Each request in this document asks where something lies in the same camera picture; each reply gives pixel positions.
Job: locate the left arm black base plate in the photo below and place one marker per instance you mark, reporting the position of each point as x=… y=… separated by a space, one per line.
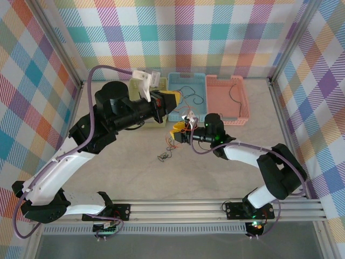
x=122 y=213

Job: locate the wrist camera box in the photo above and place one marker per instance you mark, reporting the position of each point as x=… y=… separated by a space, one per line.
x=143 y=81
x=190 y=118

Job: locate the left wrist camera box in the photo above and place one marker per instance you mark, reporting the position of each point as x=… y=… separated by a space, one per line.
x=143 y=81

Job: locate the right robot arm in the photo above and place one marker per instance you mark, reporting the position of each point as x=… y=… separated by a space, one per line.
x=242 y=155

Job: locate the pink plastic basket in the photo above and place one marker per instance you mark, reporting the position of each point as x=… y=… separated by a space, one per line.
x=218 y=97

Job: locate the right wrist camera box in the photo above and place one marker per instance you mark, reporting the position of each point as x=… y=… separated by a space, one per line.
x=190 y=118

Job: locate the blue plastic basket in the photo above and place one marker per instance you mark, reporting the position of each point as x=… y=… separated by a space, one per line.
x=200 y=110

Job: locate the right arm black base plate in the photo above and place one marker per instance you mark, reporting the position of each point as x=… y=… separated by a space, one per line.
x=234 y=211

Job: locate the aluminium mounting rail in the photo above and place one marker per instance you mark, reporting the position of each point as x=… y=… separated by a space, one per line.
x=175 y=210

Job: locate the yellow-green plastic basket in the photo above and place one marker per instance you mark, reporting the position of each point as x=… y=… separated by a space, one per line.
x=134 y=89

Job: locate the aluminium frame leg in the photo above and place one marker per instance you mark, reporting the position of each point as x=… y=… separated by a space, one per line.
x=33 y=242
x=327 y=242

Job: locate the aluminium frame post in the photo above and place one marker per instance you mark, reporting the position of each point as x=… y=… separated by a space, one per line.
x=296 y=40
x=55 y=40

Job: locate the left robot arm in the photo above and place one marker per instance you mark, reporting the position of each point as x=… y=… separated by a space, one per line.
x=62 y=167

